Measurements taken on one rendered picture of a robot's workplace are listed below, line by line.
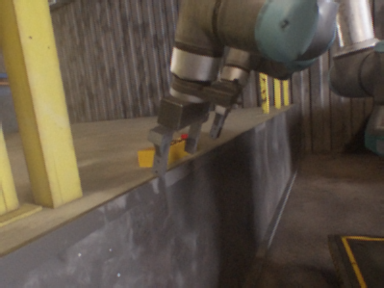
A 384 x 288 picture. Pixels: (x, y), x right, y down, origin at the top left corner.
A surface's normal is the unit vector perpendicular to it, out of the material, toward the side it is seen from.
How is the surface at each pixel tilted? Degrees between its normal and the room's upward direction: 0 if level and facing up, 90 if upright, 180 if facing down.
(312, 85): 90
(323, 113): 90
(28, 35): 90
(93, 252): 90
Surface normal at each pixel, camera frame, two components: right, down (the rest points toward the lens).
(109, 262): 0.88, -0.02
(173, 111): -0.47, 0.30
